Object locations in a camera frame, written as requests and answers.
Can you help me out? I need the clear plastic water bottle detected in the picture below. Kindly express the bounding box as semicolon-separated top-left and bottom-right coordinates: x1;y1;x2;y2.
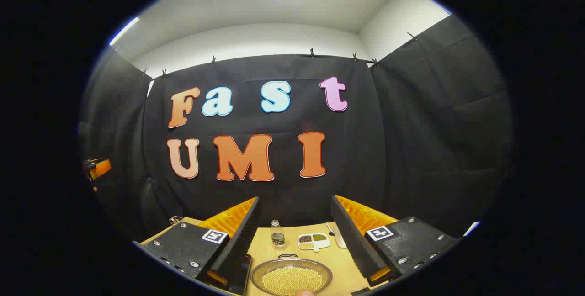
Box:
270;220;286;246

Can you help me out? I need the black backdrop cloth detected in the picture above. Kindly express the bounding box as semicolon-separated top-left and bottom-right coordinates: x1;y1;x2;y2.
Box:
78;13;515;242

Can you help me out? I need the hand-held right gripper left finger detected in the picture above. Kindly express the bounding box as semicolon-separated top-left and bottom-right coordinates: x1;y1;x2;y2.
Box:
133;197;262;290

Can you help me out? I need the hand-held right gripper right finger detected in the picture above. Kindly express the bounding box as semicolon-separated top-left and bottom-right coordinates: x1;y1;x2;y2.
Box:
331;195;459;287

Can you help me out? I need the ceiling light panel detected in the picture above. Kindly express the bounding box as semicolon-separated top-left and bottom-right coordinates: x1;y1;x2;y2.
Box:
109;16;140;46

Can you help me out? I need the pile of soybeans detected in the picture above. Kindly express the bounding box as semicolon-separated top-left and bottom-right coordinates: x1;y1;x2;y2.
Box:
261;266;324;296

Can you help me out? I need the black induction cooktop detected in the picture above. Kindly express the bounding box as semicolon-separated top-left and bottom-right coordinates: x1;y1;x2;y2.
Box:
229;254;253;295

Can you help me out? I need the row of black cloth clips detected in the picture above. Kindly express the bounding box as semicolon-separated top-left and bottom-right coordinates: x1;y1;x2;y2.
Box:
142;32;417;79

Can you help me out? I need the stainless steel pot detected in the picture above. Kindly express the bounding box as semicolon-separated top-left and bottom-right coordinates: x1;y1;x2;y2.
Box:
250;254;333;296

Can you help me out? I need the white divided plate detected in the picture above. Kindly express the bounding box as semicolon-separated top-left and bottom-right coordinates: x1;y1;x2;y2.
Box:
298;233;330;253

